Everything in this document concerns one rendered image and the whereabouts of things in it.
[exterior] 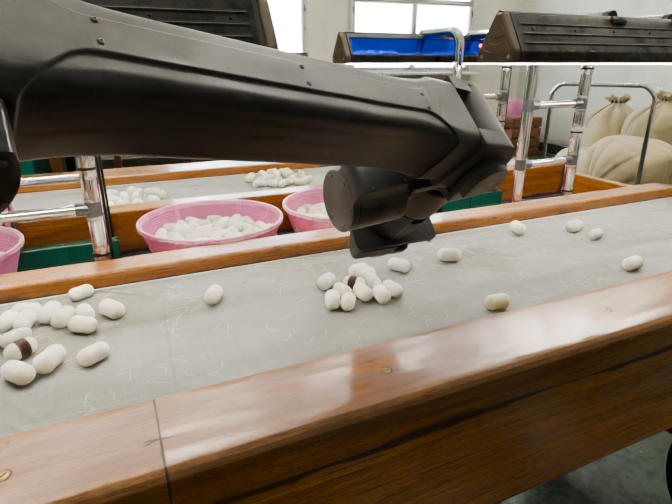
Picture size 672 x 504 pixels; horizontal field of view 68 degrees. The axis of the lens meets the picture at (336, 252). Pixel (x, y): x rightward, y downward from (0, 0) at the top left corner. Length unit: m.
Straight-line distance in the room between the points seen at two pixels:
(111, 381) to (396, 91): 0.40
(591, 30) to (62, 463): 0.89
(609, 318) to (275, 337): 0.39
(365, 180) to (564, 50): 0.52
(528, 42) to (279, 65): 0.59
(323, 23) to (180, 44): 5.73
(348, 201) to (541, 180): 1.18
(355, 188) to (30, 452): 0.32
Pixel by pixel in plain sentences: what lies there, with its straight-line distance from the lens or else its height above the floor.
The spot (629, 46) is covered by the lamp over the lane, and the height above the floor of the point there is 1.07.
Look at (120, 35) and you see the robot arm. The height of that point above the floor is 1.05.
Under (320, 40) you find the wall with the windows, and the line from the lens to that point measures 5.95.
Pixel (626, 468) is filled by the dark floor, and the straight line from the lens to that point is 1.69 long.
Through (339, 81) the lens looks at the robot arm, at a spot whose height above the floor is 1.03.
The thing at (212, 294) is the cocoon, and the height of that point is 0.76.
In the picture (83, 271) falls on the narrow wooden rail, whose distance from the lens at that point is 0.79.
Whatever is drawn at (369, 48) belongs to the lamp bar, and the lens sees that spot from 1.32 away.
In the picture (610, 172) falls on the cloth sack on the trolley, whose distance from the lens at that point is 3.55.
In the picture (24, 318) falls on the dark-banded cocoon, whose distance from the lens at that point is 0.70.
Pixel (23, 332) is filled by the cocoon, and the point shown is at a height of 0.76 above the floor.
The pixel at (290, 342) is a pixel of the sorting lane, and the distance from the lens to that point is 0.58.
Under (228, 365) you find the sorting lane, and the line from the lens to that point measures 0.55.
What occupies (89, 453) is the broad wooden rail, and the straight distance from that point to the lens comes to 0.44.
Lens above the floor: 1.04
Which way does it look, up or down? 21 degrees down
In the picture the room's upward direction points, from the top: straight up
